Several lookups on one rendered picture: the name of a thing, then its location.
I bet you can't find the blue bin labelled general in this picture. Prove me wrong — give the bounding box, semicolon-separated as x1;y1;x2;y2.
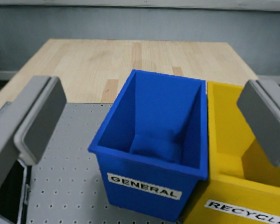
88;69;208;223

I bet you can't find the yellow open bin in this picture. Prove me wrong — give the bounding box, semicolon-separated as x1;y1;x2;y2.
182;81;280;224

